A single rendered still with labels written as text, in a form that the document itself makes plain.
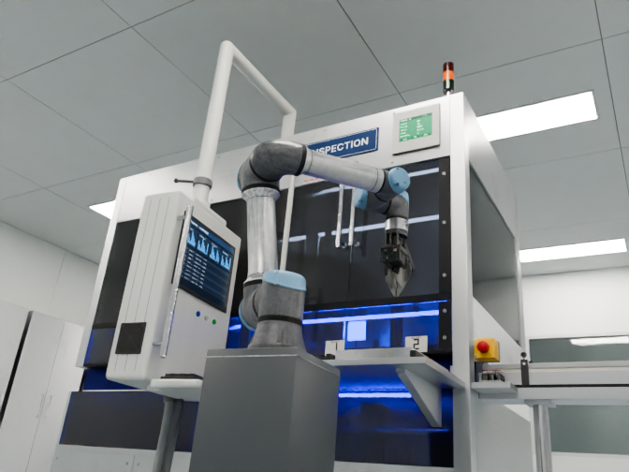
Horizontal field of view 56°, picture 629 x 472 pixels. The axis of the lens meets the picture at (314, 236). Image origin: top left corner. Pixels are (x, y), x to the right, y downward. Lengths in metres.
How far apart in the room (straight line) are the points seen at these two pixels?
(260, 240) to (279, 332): 0.34
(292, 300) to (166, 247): 0.92
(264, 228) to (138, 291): 0.76
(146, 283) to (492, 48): 2.44
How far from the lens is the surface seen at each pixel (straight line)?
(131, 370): 2.22
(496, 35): 3.68
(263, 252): 1.68
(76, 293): 7.86
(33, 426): 6.97
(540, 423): 2.22
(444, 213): 2.38
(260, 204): 1.73
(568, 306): 6.98
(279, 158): 1.68
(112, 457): 3.01
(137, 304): 2.30
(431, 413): 2.06
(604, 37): 3.83
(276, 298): 1.49
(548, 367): 2.23
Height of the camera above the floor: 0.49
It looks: 23 degrees up
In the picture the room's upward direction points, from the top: 5 degrees clockwise
